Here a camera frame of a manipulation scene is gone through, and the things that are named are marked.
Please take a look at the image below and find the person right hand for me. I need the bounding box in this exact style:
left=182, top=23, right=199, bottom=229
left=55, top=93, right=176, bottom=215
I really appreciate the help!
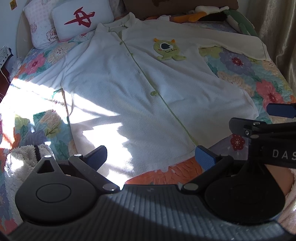
left=266, top=165, right=295, bottom=195

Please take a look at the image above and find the brown cloud pillow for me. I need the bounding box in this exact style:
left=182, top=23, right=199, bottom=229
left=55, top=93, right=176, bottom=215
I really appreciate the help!
left=123, top=0, right=239, bottom=20

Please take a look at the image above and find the green plush toy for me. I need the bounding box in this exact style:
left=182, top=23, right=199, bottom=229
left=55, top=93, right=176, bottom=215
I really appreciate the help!
left=223, top=9, right=258, bottom=37

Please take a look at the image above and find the white fluffy blanket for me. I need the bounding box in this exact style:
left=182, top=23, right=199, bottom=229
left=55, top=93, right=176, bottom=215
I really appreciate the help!
left=4, top=144, right=54, bottom=224

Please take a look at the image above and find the white waffle knit shirt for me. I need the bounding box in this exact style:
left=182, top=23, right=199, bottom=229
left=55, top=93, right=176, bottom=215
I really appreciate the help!
left=9, top=11, right=271, bottom=183

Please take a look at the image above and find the beige bed headboard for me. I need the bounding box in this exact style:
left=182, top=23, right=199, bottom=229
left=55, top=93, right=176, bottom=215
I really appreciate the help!
left=16, top=12, right=33, bottom=58

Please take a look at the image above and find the white pillow red character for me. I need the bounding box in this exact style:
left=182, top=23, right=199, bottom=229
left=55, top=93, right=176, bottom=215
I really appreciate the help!
left=51, top=1, right=114, bottom=41

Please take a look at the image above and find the pink patterned white pillow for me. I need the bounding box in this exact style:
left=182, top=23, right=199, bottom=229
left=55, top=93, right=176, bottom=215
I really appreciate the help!
left=23, top=0, right=67, bottom=49

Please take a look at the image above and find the small wall sticker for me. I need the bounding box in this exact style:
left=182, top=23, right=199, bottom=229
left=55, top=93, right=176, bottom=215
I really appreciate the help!
left=10, top=0, right=17, bottom=10

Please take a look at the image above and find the beige curtain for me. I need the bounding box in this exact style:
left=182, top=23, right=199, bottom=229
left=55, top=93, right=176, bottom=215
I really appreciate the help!
left=246, top=0, right=296, bottom=91

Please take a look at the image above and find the plush duck toy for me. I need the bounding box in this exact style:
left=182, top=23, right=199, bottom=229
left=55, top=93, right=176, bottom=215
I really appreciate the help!
left=157, top=6, right=230, bottom=24

